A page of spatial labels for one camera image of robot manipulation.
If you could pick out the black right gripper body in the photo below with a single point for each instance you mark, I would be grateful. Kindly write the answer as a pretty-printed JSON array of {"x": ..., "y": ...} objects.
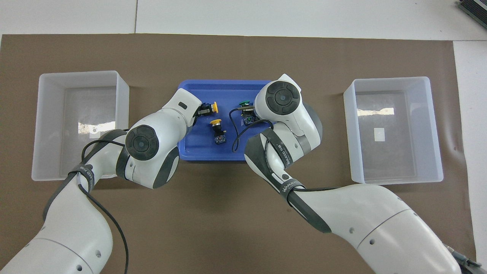
[{"x": 246, "y": 109}]

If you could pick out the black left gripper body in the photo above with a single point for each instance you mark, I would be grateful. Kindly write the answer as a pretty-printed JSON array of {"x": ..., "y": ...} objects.
[{"x": 193, "y": 118}]

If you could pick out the green push button switch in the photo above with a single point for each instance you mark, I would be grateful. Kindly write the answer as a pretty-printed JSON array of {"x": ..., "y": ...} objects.
[{"x": 249, "y": 121}]

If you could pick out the yellow push button switch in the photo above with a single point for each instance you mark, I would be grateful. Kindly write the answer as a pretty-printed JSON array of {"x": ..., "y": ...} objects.
[
  {"x": 218, "y": 133},
  {"x": 214, "y": 107}
]

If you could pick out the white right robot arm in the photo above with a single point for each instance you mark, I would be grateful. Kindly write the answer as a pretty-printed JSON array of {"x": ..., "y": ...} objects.
[{"x": 380, "y": 220}]

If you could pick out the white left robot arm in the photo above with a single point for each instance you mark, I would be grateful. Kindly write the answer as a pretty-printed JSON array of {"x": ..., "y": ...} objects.
[{"x": 163, "y": 121}]

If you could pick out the blue plastic tray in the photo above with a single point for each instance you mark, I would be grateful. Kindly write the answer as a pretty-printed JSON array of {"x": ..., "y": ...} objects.
[{"x": 224, "y": 91}]

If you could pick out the brown paper table mat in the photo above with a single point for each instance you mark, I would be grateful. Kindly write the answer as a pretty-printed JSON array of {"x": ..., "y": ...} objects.
[{"x": 243, "y": 57}]

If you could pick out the small white label sticker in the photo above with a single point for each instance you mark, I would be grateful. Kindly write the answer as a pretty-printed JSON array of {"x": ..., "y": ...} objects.
[
  {"x": 93, "y": 134},
  {"x": 379, "y": 134}
]

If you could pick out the translucent white plastic box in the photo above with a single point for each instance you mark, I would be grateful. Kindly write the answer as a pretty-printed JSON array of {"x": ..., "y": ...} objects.
[
  {"x": 380, "y": 163},
  {"x": 76, "y": 99}
]

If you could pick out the dark ribbed device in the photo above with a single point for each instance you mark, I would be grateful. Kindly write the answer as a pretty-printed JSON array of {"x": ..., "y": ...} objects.
[{"x": 475, "y": 9}]

